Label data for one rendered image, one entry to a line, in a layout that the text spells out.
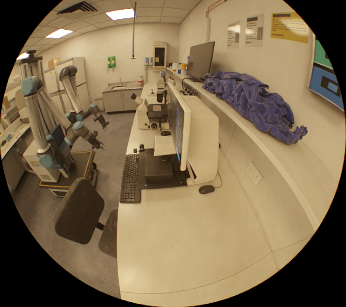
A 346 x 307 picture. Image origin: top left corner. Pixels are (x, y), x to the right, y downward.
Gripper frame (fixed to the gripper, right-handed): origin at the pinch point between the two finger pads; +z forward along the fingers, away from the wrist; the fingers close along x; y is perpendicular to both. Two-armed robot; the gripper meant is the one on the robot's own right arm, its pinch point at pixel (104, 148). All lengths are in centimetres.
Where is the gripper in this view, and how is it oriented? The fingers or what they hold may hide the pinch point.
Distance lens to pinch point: 122.8
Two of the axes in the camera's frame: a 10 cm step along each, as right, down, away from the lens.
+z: 2.7, 6.1, 7.4
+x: 4.1, 6.2, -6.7
